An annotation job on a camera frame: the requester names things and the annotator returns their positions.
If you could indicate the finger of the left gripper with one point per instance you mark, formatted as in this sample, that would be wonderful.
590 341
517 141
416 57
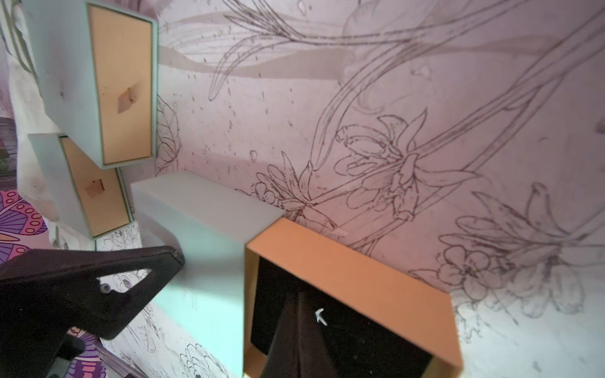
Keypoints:
45 293

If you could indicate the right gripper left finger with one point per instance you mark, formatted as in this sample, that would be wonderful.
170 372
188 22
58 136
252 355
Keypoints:
283 358

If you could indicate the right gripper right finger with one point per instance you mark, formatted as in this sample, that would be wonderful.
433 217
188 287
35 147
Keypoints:
328 349

